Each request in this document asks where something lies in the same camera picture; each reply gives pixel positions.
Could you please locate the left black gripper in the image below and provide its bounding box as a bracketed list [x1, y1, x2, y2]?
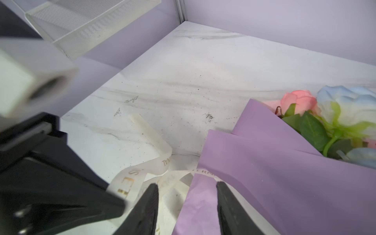
[1, 113, 125, 235]

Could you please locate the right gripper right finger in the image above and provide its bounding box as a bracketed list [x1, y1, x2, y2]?
[216, 182, 264, 235]

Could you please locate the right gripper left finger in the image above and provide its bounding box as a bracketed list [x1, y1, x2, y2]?
[113, 184, 159, 235]

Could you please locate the white ribbon string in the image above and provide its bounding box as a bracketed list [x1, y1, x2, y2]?
[105, 114, 224, 235]

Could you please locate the pink purple wrapping paper sheet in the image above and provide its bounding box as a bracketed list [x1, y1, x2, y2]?
[173, 100, 376, 235]

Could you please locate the white blue fake rose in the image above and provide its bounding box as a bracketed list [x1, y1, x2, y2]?
[316, 86, 376, 157]

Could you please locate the white mesh lower shelf basket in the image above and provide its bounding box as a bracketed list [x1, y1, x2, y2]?
[25, 0, 161, 59]

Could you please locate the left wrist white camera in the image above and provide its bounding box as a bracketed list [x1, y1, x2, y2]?
[1, 37, 78, 130]

